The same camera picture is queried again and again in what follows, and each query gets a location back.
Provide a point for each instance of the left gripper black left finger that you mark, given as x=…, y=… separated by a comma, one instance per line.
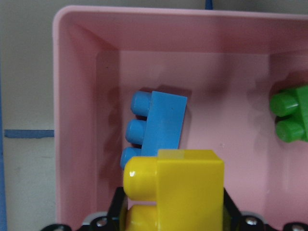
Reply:
x=117, y=212

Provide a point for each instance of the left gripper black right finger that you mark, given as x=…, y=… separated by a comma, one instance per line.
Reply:
x=232, y=217

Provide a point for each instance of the yellow toy block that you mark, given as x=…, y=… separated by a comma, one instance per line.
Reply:
x=178, y=190

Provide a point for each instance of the blue toy block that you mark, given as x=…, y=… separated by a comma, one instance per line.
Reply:
x=162, y=127

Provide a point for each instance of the pink plastic box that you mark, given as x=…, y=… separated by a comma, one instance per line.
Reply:
x=227, y=64

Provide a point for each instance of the green toy block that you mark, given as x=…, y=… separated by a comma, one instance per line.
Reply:
x=291, y=108

